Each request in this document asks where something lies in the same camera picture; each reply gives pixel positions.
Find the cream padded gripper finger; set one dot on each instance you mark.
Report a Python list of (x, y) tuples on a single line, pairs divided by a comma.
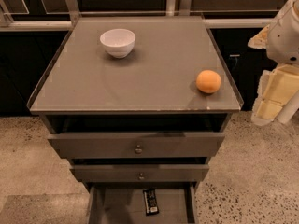
[(275, 89), (259, 41)]

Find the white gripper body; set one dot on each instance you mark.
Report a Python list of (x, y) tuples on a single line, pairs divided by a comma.
[(284, 40)]

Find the black rxbar chocolate bar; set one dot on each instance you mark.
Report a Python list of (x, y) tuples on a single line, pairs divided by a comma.
[(150, 200)]

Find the grey drawer cabinet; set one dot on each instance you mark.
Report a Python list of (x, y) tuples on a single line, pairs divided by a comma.
[(153, 89)]

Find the top drawer metal knob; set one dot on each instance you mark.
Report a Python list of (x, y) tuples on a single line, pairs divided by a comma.
[(138, 149)]

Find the drawer metal knob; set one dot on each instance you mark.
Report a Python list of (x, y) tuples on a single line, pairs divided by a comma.
[(141, 177), (138, 149)]

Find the middle drawer metal knob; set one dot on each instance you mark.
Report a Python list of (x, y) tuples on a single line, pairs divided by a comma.
[(141, 177)]

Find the grey middle drawer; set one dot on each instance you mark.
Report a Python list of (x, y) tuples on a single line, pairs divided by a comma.
[(129, 173)]

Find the grey drawer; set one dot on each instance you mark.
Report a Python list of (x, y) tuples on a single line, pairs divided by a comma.
[(129, 173), (125, 204), (122, 145)]

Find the grey bottom drawer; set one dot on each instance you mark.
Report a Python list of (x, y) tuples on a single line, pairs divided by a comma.
[(125, 204)]

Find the grey top drawer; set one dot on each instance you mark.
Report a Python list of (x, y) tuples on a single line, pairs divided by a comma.
[(122, 145)]

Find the white pole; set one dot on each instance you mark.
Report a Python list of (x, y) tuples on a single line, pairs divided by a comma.
[(289, 109)]

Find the orange fruit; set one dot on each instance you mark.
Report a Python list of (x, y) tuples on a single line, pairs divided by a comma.
[(208, 81)]

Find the white ceramic bowl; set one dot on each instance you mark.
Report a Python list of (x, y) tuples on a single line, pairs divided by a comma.
[(118, 42)]

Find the white horizontal rail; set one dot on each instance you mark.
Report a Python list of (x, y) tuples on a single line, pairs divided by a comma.
[(24, 26)]

